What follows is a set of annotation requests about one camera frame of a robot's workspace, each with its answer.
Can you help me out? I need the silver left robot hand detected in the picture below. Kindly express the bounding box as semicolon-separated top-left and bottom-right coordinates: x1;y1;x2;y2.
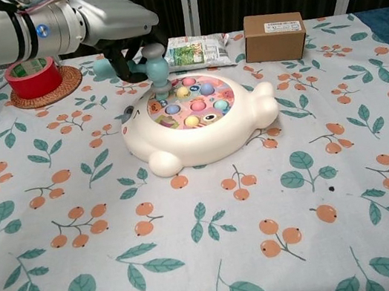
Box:
67;0;169;92

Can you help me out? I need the teal toy hammer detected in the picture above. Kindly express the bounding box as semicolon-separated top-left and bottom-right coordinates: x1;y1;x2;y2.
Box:
91;42;174;111

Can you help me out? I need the white whack-a-mole toy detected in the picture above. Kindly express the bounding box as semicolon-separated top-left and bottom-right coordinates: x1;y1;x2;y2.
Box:
112;59;288;185

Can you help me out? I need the woven rattan coaster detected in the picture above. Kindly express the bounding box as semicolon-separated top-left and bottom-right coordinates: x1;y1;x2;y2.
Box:
6;62;87;113

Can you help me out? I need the red tape roll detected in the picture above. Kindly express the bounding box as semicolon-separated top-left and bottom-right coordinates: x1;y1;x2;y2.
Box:
1;53;66;103

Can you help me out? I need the white printed snack bag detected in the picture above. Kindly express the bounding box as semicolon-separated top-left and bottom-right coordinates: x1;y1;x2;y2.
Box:
160;27;238;79

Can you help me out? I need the brown cardboard box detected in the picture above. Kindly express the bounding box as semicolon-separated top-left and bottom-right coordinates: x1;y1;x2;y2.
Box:
238;6;311;68

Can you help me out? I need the floral fruit print tablecloth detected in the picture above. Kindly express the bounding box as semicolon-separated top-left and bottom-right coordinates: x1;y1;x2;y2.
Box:
0;1;389;291

